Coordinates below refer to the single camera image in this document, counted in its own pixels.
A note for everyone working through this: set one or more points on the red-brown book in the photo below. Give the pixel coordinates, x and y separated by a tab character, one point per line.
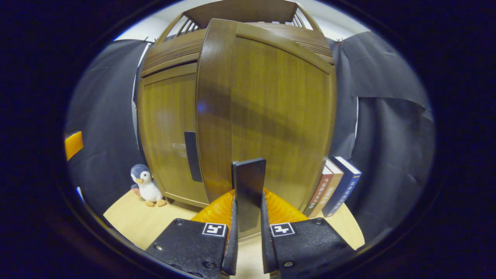
319	192

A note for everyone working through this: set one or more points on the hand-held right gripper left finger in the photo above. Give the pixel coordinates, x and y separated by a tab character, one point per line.
231	252

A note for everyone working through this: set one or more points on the blue hardcover book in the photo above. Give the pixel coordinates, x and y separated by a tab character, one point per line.
343	186

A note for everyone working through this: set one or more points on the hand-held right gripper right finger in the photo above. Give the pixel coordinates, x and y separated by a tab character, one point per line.
267	248

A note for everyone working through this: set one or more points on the wooden ribbed drawer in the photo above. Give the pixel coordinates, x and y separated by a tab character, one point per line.
170	52

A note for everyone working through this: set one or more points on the penguin plush toy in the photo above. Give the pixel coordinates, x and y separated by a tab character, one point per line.
147	188

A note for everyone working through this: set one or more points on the black backdrop cloth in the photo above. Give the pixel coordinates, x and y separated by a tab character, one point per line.
387	155

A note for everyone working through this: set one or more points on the wooden cabinet door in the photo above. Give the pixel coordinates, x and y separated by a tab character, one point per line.
279	116
166	135

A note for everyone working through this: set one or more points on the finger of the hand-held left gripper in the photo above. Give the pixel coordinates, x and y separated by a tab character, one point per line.
73	145

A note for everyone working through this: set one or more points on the wooden double-door shoe cabinet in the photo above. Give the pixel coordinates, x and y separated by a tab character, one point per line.
170	54

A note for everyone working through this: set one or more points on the clear adhesive tape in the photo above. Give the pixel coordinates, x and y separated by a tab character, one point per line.
179	149

